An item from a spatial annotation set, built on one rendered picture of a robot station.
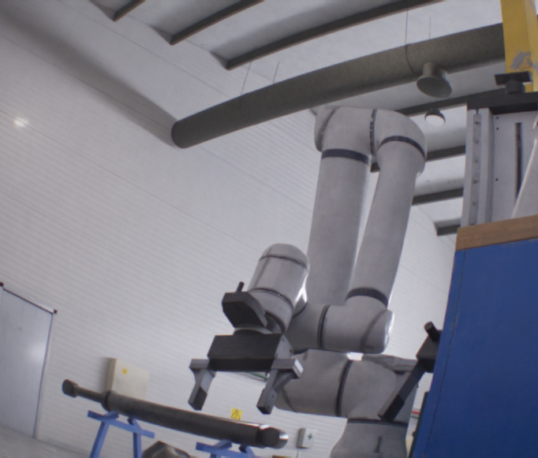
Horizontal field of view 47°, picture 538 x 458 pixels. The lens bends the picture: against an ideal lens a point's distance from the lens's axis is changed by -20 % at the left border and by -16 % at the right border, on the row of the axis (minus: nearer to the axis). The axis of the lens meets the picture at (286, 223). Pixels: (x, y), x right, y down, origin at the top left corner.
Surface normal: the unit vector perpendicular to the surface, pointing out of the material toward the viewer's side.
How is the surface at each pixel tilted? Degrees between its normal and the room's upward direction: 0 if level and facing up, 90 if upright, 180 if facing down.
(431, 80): 180
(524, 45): 90
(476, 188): 90
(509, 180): 90
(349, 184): 99
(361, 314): 68
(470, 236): 90
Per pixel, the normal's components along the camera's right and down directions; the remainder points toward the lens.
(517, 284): -0.69, -0.38
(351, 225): 0.46, -0.11
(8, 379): 0.70, -0.12
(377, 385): -0.23, -0.40
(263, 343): -0.39, -0.74
